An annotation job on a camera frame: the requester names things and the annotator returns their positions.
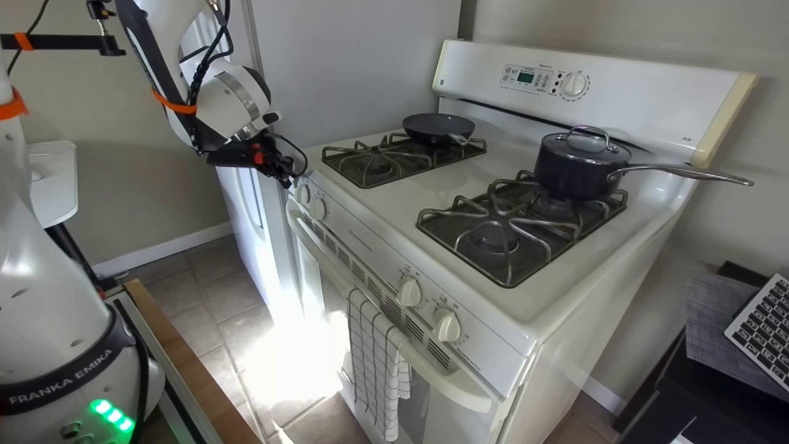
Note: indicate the cream stove burner knob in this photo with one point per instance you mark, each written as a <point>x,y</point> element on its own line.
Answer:
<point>446,328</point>
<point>319,209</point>
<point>304,194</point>
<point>408,293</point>

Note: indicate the black camera boom bar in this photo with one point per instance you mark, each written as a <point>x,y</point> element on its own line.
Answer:
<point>64,44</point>

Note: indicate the black cast iron burner grate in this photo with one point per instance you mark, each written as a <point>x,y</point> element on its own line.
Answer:
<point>386,162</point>
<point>509,230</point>

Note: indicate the grey desk mat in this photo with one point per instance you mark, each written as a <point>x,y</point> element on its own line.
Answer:
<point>715,321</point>

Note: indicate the black frying pan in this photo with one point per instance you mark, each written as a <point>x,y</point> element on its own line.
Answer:
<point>435,127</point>

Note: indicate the white gas stove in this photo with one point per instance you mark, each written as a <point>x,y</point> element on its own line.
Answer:
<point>509,321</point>

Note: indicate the wooden board edge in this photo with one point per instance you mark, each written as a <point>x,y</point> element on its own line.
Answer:
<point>188,371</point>

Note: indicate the black computer keyboard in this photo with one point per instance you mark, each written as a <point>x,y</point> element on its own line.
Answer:
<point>764,329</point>

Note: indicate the checkered dish towel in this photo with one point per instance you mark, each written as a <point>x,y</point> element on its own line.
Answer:
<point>373,371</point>

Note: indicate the white oven control dial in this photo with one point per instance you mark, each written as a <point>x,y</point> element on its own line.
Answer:
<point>572,86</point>

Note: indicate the dark desk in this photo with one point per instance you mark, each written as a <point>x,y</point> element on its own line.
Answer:
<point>699,404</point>

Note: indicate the black saucepan with lid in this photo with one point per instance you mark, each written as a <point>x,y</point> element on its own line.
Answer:
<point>574,165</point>

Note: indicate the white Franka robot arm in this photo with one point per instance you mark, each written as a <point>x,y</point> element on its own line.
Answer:
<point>49,288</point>

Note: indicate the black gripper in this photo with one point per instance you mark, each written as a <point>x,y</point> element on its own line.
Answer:
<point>238,151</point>

